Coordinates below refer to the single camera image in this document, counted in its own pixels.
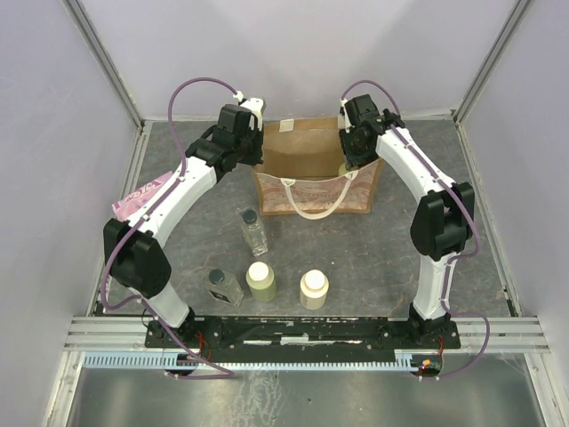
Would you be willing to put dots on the brown canvas tote bag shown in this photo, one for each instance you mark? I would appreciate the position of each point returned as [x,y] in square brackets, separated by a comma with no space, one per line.
[299,171]

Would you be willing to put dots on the yellow-green pump lotion bottle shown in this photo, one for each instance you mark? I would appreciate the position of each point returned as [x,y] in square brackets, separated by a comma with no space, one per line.
[343,169]

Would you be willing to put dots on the wrist white camera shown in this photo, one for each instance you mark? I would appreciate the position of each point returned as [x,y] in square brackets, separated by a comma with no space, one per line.
[343,118]
[256,106]

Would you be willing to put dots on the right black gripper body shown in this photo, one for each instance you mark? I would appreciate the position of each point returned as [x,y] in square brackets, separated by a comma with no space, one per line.
[354,154]

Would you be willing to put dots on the tall clear glass bottle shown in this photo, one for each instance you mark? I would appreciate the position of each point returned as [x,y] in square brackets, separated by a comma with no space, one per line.
[253,230]

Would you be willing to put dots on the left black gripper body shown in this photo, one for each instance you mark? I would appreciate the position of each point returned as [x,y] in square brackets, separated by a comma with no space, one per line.
[251,147]

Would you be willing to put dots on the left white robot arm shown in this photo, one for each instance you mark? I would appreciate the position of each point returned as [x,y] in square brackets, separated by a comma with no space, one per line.
[134,247]

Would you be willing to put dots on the left aluminium frame post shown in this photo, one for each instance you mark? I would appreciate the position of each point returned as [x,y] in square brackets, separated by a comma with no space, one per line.
[90,35]

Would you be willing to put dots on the yellow-green bottle white cap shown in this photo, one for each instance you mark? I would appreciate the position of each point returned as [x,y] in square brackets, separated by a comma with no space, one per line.
[261,280]

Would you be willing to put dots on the aluminium frame post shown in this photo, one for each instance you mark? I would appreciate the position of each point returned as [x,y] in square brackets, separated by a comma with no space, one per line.
[90,35]
[492,58]

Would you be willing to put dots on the pink printed package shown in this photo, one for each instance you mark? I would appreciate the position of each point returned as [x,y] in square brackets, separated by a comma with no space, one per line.
[130,204]

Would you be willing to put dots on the right aluminium frame post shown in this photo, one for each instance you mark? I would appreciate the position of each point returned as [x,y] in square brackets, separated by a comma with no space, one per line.
[492,58]

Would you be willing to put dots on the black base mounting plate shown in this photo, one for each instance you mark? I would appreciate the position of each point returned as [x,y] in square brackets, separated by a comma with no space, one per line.
[220,332]

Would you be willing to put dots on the aluminium front rail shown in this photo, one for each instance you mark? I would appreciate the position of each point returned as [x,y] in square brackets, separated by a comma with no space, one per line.
[507,335]

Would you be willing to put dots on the blue slotted cable duct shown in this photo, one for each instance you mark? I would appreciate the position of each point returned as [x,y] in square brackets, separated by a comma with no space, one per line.
[239,361]

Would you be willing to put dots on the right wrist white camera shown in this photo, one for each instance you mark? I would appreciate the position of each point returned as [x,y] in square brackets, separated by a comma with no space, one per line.
[343,118]

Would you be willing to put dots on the cream bottle white cap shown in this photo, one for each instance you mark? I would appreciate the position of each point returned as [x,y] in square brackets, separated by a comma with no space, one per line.
[314,287]

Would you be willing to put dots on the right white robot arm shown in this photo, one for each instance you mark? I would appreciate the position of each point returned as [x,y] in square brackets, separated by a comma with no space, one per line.
[444,218]

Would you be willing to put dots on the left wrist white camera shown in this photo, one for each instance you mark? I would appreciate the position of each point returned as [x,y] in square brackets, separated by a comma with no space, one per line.
[256,106]

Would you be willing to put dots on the short clear glass bottle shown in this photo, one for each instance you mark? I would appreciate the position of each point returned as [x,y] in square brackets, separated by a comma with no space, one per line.
[224,287]

